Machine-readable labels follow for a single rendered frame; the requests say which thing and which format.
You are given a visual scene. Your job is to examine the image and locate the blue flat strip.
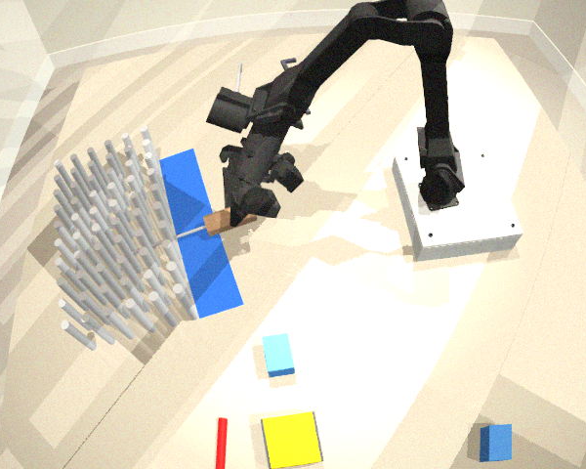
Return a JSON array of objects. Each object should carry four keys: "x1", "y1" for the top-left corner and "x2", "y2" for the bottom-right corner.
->
[{"x1": 159, "y1": 149, "x2": 243, "y2": 319}]

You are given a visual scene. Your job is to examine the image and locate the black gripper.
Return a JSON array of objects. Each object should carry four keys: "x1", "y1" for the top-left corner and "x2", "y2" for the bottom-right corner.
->
[{"x1": 219, "y1": 136, "x2": 281, "y2": 227}]

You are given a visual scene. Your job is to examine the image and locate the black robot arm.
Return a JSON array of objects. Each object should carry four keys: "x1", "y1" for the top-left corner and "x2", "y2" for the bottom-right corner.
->
[{"x1": 206, "y1": 0, "x2": 466, "y2": 212}]

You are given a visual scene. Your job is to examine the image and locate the blue cube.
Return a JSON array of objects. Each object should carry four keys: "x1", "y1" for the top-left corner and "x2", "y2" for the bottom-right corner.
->
[
  {"x1": 480, "y1": 424, "x2": 512, "y2": 462},
  {"x1": 262, "y1": 333, "x2": 295, "y2": 377}
]

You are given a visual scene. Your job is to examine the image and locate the yellow cube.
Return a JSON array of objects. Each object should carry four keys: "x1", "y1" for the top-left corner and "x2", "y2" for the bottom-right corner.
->
[{"x1": 261, "y1": 411, "x2": 324, "y2": 469}]

